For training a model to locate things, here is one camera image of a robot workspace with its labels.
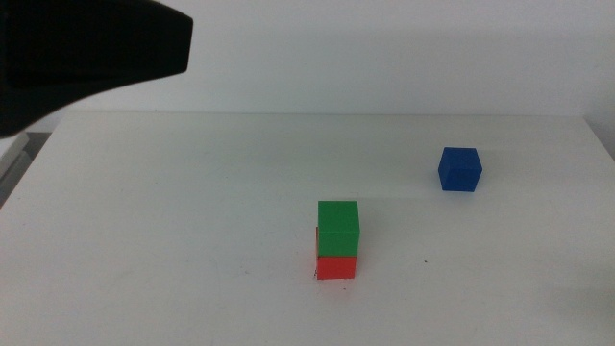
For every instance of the red cube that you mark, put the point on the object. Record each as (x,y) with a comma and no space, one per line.
(336,268)

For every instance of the green cube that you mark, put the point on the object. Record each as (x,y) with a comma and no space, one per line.
(338,228)

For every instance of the white side desk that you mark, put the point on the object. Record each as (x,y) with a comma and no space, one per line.
(12,154)

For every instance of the blue cube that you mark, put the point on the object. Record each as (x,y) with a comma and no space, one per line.
(460,169)

